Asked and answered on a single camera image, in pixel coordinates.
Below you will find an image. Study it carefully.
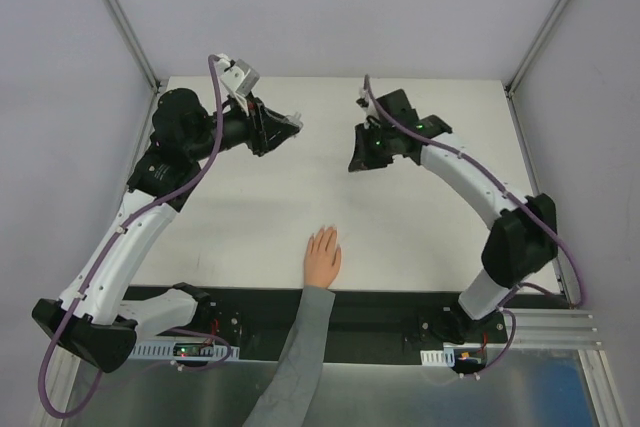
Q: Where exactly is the clear nail polish bottle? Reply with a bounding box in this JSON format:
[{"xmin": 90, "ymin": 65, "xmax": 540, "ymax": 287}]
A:
[{"xmin": 286, "ymin": 112, "xmax": 303, "ymax": 130}]

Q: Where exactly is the grey sleeved forearm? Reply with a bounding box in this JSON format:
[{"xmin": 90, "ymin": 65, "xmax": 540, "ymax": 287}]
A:
[{"xmin": 244, "ymin": 286, "xmax": 335, "ymax": 426}]

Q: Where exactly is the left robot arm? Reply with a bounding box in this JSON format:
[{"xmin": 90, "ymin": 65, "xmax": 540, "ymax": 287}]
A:
[{"xmin": 32, "ymin": 88, "xmax": 302, "ymax": 373}]

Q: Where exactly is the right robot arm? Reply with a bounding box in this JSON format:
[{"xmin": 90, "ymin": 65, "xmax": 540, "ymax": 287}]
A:
[{"xmin": 348, "ymin": 87, "xmax": 558, "ymax": 344}]

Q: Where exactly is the mannequin hand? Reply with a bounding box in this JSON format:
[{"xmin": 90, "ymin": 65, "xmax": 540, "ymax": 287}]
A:
[{"xmin": 303, "ymin": 226, "xmax": 342, "ymax": 289}]

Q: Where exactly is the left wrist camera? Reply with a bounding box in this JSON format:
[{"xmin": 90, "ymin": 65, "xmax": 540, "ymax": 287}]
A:
[{"xmin": 208, "ymin": 53, "xmax": 260, "ymax": 109}]

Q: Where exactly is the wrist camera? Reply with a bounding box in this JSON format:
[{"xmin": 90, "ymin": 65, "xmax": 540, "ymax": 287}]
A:
[
  {"xmin": 208, "ymin": 53, "xmax": 260, "ymax": 109},
  {"xmin": 356, "ymin": 89, "xmax": 380, "ymax": 128}
]

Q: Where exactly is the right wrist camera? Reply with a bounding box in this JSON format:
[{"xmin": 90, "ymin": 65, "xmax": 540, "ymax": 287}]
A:
[{"xmin": 356, "ymin": 89, "xmax": 380, "ymax": 128}]

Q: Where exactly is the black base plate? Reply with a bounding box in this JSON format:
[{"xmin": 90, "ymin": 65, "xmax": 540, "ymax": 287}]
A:
[{"xmin": 121, "ymin": 285, "xmax": 517, "ymax": 365}]

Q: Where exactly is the right white cable duct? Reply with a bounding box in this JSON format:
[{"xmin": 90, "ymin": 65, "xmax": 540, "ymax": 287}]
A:
[{"xmin": 420, "ymin": 348, "xmax": 456, "ymax": 368}]

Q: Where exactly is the white cable duct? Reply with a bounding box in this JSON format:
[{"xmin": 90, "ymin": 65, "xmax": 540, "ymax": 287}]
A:
[
  {"xmin": 129, "ymin": 340, "xmax": 239, "ymax": 362},
  {"xmin": 420, "ymin": 348, "xmax": 456, "ymax": 368}
]

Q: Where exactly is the right aluminium frame post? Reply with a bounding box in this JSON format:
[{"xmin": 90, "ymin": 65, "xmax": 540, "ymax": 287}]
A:
[{"xmin": 504, "ymin": 0, "xmax": 573, "ymax": 99}]

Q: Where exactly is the aluminium frame post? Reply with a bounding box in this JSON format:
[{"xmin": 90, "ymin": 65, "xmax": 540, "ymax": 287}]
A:
[
  {"xmin": 102, "ymin": 0, "xmax": 162, "ymax": 93},
  {"xmin": 504, "ymin": 0, "xmax": 573, "ymax": 99}
]

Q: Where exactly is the left white cable duct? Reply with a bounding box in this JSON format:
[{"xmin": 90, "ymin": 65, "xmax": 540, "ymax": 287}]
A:
[{"xmin": 129, "ymin": 340, "xmax": 239, "ymax": 362}]

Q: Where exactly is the left aluminium frame post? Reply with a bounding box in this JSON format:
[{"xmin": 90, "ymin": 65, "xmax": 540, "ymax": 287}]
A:
[{"xmin": 102, "ymin": 0, "xmax": 162, "ymax": 93}]

